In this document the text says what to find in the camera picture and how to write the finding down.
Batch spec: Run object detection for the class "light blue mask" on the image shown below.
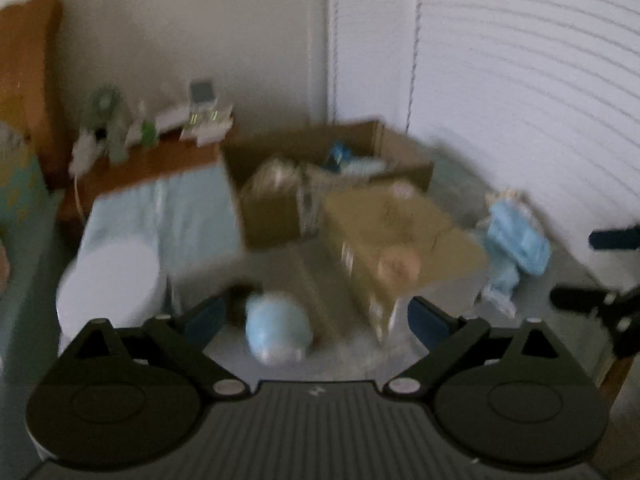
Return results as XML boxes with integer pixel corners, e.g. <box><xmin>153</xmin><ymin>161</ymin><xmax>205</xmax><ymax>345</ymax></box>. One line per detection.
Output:
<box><xmin>480</xmin><ymin>238</ymin><xmax>520</xmax><ymax>318</ymax></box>

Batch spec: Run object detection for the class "small green desk fan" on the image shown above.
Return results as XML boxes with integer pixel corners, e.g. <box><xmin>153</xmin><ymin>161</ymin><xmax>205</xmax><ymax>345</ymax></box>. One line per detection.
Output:
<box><xmin>81</xmin><ymin>84</ymin><xmax>131</xmax><ymax>165</ymax></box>

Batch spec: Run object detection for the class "clear jar white lid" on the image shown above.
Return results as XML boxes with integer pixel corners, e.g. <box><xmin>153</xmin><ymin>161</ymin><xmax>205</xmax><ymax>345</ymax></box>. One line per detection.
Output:
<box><xmin>55</xmin><ymin>237</ymin><xmax>171</xmax><ymax>351</ymax></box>

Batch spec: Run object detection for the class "cream drawstring pouch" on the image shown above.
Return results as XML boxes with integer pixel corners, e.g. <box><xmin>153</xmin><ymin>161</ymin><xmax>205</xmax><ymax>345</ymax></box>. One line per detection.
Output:
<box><xmin>242</xmin><ymin>157</ymin><xmax>304</xmax><ymax>198</ymax></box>

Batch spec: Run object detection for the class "grey checked blanket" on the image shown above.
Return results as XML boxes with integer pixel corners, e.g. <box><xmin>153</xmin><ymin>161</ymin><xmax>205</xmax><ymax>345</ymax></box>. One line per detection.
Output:
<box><xmin>164</xmin><ymin>148</ymin><xmax>616</xmax><ymax>386</ymax></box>

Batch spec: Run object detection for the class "blue round plush toy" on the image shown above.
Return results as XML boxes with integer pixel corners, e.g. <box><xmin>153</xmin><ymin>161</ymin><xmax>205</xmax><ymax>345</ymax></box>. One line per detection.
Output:
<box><xmin>245</xmin><ymin>292</ymin><xmax>314</xmax><ymax>366</ymax></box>

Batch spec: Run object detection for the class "small screen on stand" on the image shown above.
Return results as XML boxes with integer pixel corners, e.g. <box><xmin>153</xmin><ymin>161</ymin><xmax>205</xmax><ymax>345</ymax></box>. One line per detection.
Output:
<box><xmin>189</xmin><ymin>79</ymin><xmax>217</xmax><ymax>127</ymax></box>

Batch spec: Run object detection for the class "yellow blue packaging bag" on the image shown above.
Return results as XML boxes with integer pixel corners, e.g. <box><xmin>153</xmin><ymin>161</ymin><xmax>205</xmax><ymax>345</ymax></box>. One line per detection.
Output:
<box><xmin>0</xmin><ymin>122</ymin><xmax>49</xmax><ymax>234</ymax></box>

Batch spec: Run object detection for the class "wooden headboard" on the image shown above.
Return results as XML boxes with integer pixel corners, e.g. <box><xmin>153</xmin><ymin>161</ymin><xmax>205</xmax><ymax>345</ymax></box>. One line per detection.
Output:
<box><xmin>1</xmin><ymin>0</ymin><xmax>72</xmax><ymax>188</ymax></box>

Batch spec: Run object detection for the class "white cloth with beige knot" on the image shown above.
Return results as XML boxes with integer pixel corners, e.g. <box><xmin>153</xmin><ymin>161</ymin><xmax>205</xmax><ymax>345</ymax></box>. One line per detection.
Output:
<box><xmin>476</xmin><ymin>188</ymin><xmax>536</xmax><ymax>230</ymax></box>

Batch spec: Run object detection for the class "blue patterned sachet bag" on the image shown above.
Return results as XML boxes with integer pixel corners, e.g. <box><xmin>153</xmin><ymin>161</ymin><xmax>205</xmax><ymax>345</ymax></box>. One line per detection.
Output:
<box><xmin>340</xmin><ymin>157</ymin><xmax>387</xmax><ymax>178</ymax></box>

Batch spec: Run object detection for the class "closed tan cardboard box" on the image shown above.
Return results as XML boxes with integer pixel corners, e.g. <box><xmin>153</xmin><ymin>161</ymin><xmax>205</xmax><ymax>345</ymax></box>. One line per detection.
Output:
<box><xmin>322</xmin><ymin>181</ymin><xmax>490</xmax><ymax>346</ymax></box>

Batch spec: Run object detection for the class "white wifi router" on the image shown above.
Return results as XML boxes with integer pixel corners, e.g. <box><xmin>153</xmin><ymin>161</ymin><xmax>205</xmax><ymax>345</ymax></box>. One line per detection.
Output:
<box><xmin>126</xmin><ymin>102</ymin><xmax>190</xmax><ymax>146</ymax></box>

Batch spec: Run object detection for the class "blue tassel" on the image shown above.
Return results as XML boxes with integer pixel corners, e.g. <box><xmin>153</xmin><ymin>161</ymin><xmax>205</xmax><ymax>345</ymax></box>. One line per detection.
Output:
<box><xmin>323</xmin><ymin>142</ymin><xmax>352</xmax><ymax>174</ymax></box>

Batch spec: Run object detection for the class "white louvered door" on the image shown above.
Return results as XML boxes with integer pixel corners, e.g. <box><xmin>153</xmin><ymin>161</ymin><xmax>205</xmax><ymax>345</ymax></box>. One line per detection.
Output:
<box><xmin>329</xmin><ymin>0</ymin><xmax>639</xmax><ymax>287</ymax></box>

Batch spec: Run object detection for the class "light blue towel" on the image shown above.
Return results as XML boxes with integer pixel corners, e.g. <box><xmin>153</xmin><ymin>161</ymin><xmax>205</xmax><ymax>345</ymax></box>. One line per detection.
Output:
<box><xmin>78</xmin><ymin>164</ymin><xmax>243</xmax><ymax>275</ymax></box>

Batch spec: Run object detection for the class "green small bottle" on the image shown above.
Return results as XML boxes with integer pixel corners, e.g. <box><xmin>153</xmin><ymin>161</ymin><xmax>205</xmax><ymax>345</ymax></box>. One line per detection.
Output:
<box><xmin>140</xmin><ymin>120</ymin><xmax>157</xmax><ymax>148</ymax></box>

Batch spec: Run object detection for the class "white power strip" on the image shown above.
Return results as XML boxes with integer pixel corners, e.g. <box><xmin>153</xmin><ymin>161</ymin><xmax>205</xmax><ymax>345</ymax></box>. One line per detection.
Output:
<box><xmin>68</xmin><ymin>129</ymin><xmax>105</xmax><ymax>178</ymax></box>

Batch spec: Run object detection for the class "blue face mask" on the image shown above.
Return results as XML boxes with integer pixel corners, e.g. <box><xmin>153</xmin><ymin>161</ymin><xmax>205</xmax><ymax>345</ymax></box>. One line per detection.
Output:
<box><xmin>487</xmin><ymin>217</ymin><xmax>551</xmax><ymax>276</ymax></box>

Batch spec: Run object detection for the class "open brown cardboard box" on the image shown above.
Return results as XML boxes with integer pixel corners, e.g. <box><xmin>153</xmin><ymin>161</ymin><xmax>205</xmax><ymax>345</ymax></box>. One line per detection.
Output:
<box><xmin>221</xmin><ymin>120</ymin><xmax>435</xmax><ymax>250</ymax></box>

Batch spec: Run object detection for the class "white remote control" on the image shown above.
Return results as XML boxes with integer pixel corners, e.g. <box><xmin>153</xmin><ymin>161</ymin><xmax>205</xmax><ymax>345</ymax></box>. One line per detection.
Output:
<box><xmin>180</xmin><ymin>105</ymin><xmax>233</xmax><ymax>146</ymax></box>

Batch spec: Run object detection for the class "wooden nightstand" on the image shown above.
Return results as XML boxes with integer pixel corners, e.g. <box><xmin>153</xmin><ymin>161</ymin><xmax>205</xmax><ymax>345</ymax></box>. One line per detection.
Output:
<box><xmin>58</xmin><ymin>130</ymin><xmax>221</xmax><ymax>222</ymax></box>

